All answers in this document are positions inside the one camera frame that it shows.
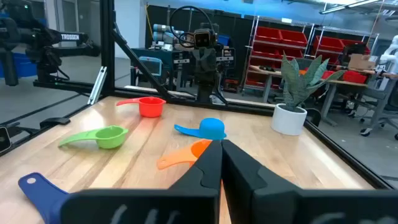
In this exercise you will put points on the green measuring cup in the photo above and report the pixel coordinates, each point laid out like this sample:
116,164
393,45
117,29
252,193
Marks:
109,138

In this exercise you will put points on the silver aluminium bracket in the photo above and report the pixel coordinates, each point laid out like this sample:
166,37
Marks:
98,84

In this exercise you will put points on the red bin shelf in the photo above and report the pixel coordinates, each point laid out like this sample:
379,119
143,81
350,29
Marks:
329,43
273,35

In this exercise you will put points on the cardboard box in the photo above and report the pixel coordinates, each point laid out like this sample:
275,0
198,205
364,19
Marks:
360,62

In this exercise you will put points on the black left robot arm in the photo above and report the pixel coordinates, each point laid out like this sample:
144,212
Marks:
205,91

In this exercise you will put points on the grey office chair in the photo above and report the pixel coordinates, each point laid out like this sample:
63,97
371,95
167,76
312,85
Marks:
381,102

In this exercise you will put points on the person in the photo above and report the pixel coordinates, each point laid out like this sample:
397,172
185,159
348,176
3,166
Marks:
354,49

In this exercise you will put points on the red measuring cup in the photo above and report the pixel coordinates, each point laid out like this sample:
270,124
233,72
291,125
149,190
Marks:
150,109

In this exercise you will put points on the light blue measuring cup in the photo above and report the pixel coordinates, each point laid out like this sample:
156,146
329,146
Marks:
211,129

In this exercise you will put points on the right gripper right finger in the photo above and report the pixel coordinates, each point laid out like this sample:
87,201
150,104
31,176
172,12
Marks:
264,202

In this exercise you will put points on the black table frame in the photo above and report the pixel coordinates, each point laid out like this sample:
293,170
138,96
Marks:
107,46

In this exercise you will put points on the green snake plant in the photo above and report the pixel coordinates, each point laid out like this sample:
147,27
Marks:
297,87

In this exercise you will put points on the black edge clip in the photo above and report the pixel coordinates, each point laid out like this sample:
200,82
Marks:
54,122
315,116

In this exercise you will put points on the small black camera box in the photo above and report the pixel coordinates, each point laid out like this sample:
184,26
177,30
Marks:
4,140

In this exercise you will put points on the white humanoid robot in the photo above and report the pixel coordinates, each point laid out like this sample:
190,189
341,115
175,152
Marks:
392,51

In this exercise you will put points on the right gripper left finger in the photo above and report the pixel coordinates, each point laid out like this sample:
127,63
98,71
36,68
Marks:
199,199

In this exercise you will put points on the white plant pot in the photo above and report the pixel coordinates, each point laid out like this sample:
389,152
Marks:
287,123

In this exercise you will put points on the orange measuring cup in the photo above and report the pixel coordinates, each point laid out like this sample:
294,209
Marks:
177,158

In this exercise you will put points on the wooden top desk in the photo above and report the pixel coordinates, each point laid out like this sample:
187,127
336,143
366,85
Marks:
348,83

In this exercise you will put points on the dark blue measuring cup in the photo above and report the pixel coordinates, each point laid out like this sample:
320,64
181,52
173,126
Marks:
43,196

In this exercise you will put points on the blue framed teach pendant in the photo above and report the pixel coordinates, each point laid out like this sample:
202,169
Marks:
150,66

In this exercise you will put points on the dark equipment cabinet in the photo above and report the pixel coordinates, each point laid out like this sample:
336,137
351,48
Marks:
168,57

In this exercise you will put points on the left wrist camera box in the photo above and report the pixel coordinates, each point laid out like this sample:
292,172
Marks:
203,39

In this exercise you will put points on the blue storage bin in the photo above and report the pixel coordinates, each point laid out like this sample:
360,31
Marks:
21,67

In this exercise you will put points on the long ceiling light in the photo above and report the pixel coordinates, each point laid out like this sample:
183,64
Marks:
351,5

